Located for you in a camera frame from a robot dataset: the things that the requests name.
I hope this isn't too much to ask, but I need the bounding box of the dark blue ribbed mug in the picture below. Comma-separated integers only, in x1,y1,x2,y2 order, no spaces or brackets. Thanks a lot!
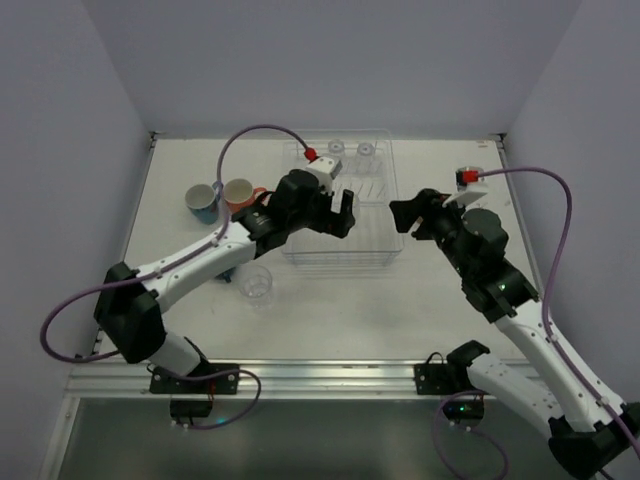
215,267,236,283

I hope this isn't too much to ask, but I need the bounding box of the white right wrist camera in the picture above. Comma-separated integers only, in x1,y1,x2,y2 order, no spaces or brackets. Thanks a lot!
443,178,489,207

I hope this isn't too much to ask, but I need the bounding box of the large clear glass tumbler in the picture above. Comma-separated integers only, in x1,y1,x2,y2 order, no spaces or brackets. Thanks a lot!
235,264,273,308

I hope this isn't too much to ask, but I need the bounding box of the clear glass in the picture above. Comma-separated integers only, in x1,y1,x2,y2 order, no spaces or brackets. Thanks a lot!
354,142,375,175
327,139,345,164

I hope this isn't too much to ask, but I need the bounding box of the orange ceramic mug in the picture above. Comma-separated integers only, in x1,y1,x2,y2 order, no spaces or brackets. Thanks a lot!
223,178,266,214

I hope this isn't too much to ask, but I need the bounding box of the beige and brown ceramic cup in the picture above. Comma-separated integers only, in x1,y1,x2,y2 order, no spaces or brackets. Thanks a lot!
331,178,363,221

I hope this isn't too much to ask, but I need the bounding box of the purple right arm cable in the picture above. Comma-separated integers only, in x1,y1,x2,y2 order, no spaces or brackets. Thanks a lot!
435,166,640,480

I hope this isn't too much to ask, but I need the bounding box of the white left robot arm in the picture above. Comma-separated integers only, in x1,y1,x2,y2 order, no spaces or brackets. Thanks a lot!
94,167,355,378

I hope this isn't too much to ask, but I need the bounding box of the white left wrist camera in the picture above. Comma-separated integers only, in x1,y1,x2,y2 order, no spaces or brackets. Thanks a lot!
305,156,343,195

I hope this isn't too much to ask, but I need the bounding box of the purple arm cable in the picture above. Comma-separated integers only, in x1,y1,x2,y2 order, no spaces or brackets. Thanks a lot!
435,166,640,480
39,124,319,431

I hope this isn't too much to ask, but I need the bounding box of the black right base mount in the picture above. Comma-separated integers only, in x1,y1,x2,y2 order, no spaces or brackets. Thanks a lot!
413,340,491,396

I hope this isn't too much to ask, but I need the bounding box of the aluminium mounting rail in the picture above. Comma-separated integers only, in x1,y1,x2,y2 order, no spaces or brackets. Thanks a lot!
65,359,424,400

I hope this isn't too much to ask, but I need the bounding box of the black left controller box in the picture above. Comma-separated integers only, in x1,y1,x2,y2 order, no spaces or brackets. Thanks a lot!
169,399,213,427

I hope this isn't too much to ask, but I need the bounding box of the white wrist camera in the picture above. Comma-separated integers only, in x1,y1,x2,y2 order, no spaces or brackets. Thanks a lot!
443,178,489,207
305,156,343,195

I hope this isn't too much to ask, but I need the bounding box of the clear glass back left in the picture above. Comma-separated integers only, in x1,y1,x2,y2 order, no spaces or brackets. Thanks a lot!
327,139,345,164

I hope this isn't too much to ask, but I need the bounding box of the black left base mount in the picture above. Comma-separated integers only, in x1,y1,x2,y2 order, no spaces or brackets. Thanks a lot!
149,362,240,395

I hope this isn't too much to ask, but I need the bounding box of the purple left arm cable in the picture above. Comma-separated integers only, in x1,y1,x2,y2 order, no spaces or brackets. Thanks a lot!
39,124,319,431

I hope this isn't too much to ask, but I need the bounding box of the light blue textured mug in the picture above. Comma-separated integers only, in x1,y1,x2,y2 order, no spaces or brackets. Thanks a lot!
184,182,220,225

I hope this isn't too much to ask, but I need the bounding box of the black controller box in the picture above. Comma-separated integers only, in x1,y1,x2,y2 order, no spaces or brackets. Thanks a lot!
442,399,485,428
169,399,213,427

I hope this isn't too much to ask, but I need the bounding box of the clear glass back right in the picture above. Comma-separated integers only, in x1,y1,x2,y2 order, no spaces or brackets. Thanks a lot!
354,142,375,175

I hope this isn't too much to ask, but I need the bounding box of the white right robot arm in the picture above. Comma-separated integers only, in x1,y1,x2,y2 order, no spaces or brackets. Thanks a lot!
390,189,639,479

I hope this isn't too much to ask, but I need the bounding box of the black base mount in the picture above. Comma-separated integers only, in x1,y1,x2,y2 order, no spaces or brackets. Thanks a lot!
413,340,491,396
149,362,240,395

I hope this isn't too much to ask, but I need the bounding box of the small clear glass cup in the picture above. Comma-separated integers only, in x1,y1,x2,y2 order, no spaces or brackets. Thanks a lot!
455,166,484,185

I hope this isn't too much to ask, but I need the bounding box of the black right controller box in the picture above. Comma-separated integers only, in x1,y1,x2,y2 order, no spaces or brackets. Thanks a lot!
442,399,485,428

